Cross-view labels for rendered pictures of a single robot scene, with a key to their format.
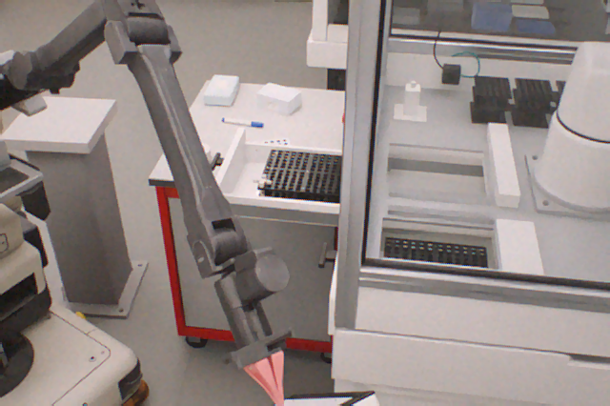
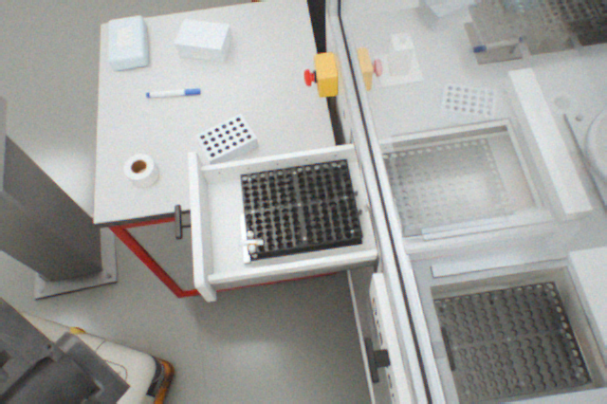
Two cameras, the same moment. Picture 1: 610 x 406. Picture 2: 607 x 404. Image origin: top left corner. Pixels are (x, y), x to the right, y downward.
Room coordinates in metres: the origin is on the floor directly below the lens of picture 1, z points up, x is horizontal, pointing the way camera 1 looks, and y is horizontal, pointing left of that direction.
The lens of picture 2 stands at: (0.95, 0.09, 1.82)
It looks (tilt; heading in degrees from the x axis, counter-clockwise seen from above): 64 degrees down; 351
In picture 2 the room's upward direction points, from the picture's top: 7 degrees counter-clockwise
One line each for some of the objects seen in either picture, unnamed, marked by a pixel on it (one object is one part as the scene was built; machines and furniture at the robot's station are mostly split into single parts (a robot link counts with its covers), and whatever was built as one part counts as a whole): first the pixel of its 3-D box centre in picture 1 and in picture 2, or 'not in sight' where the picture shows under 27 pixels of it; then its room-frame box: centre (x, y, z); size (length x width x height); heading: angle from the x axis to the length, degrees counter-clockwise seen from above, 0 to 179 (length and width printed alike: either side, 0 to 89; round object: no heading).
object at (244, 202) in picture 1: (311, 183); (304, 211); (1.39, 0.03, 0.86); 0.40 x 0.26 x 0.06; 83
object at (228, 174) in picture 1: (231, 172); (201, 225); (1.42, 0.24, 0.87); 0.29 x 0.02 x 0.11; 173
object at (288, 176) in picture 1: (307, 181); (300, 211); (1.39, 0.04, 0.87); 0.22 x 0.18 x 0.06; 83
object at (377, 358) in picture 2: (329, 255); (378, 358); (1.07, -0.02, 0.91); 0.07 x 0.04 x 0.01; 173
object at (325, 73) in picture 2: not in sight; (324, 75); (1.71, -0.10, 0.88); 0.07 x 0.05 x 0.07; 173
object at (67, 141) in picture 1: (82, 211); (22, 211); (1.87, 0.85, 0.38); 0.30 x 0.30 x 0.76; 87
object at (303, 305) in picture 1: (272, 223); (235, 171); (1.82, 0.17, 0.38); 0.62 x 0.58 x 0.76; 173
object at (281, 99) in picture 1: (278, 98); (204, 41); (1.99, 0.15, 0.79); 0.13 x 0.09 x 0.05; 64
